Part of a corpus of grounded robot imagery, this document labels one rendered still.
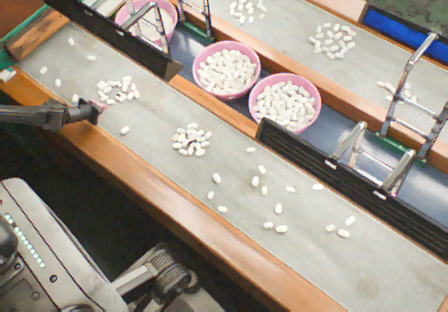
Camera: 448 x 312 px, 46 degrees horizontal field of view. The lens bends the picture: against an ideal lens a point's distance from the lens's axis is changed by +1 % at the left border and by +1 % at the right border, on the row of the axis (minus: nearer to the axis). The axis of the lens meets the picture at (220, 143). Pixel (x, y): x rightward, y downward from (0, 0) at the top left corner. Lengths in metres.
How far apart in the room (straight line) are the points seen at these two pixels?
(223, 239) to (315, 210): 0.32
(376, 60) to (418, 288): 0.88
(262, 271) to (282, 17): 1.09
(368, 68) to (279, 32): 0.39
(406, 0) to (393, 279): 2.10
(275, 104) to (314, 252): 0.59
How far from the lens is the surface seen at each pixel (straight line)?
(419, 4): 3.46
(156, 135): 1.95
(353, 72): 2.10
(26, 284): 1.06
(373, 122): 1.98
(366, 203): 1.45
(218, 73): 2.09
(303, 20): 2.25
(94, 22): 1.87
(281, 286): 1.67
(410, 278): 1.76
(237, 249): 1.70
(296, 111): 1.97
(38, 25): 2.29
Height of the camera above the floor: 2.38
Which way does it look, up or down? 60 degrees down
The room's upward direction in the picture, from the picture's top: 9 degrees counter-clockwise
